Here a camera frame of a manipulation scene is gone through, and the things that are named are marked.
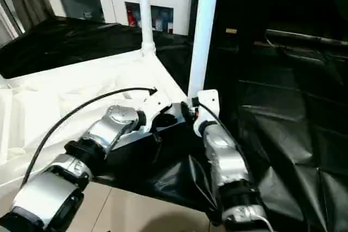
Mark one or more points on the white plastic table leg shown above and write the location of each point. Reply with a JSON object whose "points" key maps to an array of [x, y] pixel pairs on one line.
{"points": [[204, 31], [145, 9]]}

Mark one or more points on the white plastic table top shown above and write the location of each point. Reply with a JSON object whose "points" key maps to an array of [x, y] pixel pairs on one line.
{"points": [[49, 91]]}

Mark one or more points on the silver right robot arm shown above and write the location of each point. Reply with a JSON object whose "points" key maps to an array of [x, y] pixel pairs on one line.
{"points": [[228, 167]]}

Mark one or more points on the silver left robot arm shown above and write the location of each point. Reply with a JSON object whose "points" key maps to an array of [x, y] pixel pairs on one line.
{"points": [[81, 156]]}

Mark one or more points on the small yellow label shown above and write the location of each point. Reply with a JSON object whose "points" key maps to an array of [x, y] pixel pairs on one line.
{"points": [[231, 31]]}

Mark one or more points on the black table mat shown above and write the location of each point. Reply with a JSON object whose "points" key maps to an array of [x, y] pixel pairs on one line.
{"points": [[293, 112]]}

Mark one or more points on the red bottle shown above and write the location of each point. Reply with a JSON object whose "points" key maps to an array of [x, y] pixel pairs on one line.
{"points": [[130, 16]]}

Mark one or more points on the silver metal rod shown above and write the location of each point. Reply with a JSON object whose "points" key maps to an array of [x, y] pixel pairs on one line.
{"points": [[310, 37]]}

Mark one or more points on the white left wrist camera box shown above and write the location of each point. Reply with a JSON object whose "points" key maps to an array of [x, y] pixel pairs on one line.
{"points": [[155, 107]]}

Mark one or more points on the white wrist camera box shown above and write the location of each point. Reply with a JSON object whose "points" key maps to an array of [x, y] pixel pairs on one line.
{"points": [[207, 101], [155, 107]]}

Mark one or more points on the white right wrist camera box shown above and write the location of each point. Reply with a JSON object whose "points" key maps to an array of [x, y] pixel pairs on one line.
{"points": [[207, 101]]}

